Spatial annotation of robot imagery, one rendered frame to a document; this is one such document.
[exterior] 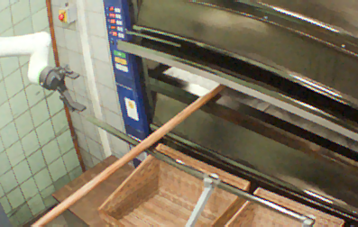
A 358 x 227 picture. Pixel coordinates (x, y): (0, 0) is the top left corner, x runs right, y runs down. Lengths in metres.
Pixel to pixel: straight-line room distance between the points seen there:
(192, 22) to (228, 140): 0.53
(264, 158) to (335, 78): 0.64
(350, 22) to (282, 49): 0.43
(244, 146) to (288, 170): 0.26
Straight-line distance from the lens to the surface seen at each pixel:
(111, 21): 2.60
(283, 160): 2.25
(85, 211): 2.84
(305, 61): 1.90
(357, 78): 1.79
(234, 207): 2.41
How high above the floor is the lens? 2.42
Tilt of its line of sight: 32 degrees down
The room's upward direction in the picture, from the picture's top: 9 degrees counter-clockwise
